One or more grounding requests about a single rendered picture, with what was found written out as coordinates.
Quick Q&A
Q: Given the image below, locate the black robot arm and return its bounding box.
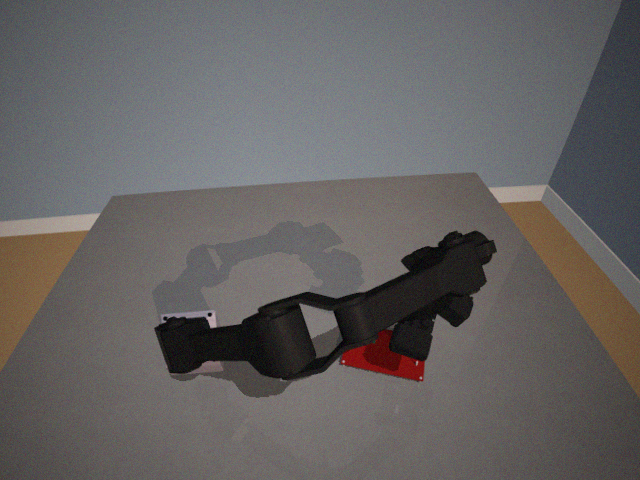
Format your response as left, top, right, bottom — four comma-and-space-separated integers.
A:
154, 230, 497, 380

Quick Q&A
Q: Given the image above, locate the red plate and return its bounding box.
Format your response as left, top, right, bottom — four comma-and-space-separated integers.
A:
341, 329, 425, 383

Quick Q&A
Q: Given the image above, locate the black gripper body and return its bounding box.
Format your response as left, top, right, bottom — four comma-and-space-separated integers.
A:
389, 297, 442, 361

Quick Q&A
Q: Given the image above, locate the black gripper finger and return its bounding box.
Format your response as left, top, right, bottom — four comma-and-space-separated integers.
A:
397, 318, 435, 334

